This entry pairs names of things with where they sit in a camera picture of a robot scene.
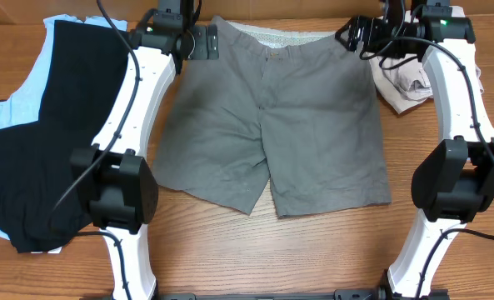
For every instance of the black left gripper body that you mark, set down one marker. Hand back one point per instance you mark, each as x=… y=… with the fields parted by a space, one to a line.
x=202 y=46

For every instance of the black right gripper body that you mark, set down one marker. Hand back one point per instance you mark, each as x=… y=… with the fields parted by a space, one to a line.
x=376 y=31

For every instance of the grey shorts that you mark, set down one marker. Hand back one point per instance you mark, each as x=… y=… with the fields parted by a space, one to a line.
x=297 y=116

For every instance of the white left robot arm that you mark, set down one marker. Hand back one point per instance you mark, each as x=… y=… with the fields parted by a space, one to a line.
x=115 y=185

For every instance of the folded beige shorts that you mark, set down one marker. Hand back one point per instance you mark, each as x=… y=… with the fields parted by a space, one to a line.
x=404 y=87

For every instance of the light blue shirt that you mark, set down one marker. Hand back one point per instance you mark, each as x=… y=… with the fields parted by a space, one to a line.
x=17 y=104

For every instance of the black garment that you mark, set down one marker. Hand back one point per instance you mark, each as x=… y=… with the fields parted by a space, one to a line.
x=51 y=137

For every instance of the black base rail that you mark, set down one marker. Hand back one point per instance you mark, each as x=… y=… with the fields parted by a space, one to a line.
x=267 y=296

